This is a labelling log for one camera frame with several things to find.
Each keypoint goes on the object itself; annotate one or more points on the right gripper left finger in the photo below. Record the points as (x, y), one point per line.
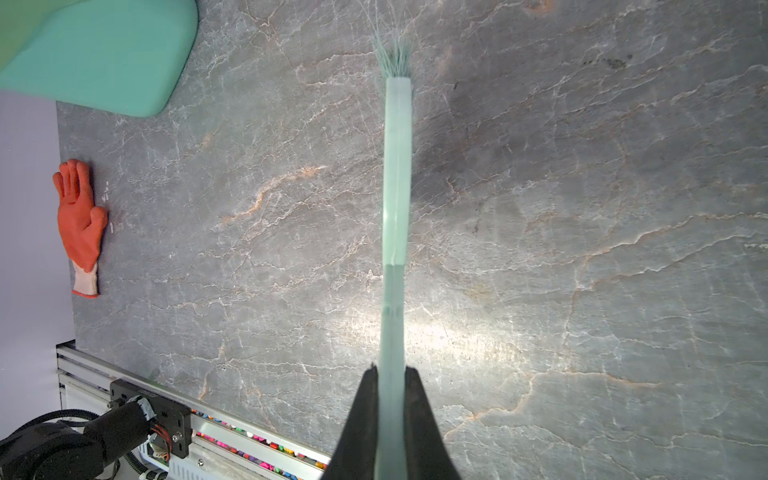
(355, 453)

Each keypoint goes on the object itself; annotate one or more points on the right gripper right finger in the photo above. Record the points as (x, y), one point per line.
(426, 454)

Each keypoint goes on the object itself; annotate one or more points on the green hand brush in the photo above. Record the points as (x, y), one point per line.
(393, 54)

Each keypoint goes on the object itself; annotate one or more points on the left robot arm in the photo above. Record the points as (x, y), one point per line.
(74, 444)

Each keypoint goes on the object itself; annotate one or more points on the red rubber glove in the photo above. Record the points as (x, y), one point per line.
(81, 224)

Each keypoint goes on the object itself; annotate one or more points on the green trash bin with bag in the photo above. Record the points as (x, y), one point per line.
(124, 57)

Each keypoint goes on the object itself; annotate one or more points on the aluminium front rail frame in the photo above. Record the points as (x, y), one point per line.
(215, 444)

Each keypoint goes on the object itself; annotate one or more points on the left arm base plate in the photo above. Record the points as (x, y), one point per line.
(173, 417)

